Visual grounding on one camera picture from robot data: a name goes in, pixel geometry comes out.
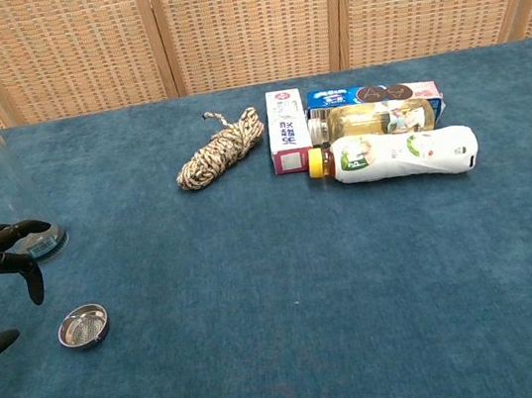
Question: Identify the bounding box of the metal strainer lid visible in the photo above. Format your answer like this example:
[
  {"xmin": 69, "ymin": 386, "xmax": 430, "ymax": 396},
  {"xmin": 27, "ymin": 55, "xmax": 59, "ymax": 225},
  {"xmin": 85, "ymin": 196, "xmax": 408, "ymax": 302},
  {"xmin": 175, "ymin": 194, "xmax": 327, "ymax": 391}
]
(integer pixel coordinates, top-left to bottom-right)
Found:
[{"xmin": 53, "ymin": 300, "xmax": 114, "ymax": 354}]

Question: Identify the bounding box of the blue table cloth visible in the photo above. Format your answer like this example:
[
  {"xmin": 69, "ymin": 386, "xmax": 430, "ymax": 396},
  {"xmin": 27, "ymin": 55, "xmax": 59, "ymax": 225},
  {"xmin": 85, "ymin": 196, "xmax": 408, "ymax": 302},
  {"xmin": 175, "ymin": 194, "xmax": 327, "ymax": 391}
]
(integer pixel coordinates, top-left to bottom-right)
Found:
[{"xmin": 0, "ymin": 38, "xmax": 532, "ymax": 398}]

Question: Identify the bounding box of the white pink toothpaste box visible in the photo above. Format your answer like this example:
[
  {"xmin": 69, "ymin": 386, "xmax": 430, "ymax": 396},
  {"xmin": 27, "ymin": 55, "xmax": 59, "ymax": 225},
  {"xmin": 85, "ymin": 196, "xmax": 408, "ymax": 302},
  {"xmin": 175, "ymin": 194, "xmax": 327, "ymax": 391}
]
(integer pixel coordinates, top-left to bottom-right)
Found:
[{"xmin": 263, "ymin": 86, "xmax": 319, "ymax": 177}]

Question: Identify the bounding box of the clear bottle yellow liquid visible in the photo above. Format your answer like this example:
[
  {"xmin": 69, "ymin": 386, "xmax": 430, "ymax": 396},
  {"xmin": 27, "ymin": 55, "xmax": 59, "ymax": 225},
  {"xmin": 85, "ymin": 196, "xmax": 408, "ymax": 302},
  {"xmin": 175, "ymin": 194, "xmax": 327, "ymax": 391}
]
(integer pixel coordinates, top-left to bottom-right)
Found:
[{"xmin": 305, "ymin": 92, "xmax": 438, "ymax": 150}]

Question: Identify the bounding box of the blue pink cookie box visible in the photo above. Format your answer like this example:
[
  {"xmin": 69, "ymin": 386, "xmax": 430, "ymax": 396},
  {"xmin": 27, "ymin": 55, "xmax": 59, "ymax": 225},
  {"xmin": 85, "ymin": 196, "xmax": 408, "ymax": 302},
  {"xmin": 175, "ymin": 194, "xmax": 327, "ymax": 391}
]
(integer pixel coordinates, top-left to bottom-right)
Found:
[{"xmin": 303, "ymin": 70, "xmax": 450, "ymax": 142}]

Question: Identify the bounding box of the white label bottle yellow cap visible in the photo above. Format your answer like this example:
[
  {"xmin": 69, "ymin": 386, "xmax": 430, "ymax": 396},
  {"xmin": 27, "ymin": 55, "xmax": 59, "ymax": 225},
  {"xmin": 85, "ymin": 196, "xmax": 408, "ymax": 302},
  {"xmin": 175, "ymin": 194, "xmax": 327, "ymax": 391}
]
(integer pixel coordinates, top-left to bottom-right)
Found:
[{"xmin": 304, "ymin": 118, "xmax": 484, "ymax": 197}]

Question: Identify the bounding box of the braided beige rope bundle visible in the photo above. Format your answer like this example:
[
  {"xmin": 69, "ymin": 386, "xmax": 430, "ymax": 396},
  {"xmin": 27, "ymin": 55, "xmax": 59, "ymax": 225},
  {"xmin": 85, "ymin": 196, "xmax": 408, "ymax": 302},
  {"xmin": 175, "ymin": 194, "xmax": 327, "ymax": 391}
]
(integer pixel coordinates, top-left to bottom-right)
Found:
[{"xmin": 165, "ymin": 104, "xmax": 274, "ymax": 194}]

